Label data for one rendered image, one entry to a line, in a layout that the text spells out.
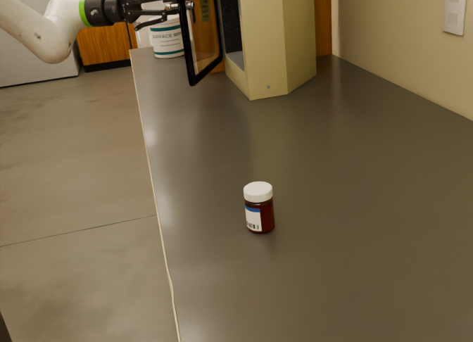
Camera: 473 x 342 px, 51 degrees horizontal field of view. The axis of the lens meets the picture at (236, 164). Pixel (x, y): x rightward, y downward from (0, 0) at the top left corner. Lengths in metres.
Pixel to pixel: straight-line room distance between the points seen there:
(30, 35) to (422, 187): 1.05
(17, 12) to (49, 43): 0.11
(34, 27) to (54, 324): 1.25
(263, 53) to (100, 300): 1.36
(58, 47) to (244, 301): 1.00
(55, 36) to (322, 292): 1.06
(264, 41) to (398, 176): 0.59
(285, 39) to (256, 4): 0.12
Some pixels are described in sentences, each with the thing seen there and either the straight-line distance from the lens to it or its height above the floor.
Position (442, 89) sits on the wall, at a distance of 1.33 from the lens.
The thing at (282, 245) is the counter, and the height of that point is 0.94.
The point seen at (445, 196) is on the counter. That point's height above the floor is 0.94.
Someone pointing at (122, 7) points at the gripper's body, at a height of 1.20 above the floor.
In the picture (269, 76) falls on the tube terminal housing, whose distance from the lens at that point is 1.37.
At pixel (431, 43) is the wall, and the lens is 1.34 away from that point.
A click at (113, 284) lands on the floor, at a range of 2.34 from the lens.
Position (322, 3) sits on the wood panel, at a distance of 1.79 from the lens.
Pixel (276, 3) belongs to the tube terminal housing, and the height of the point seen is 1.18.
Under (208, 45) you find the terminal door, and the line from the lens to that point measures 1.52.
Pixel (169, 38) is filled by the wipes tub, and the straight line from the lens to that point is 2.01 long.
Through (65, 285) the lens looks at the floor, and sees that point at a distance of 2.43.
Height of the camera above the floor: 1.36
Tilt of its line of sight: 25 degrees down
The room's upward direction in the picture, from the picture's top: 6 degrees counter-clockwise
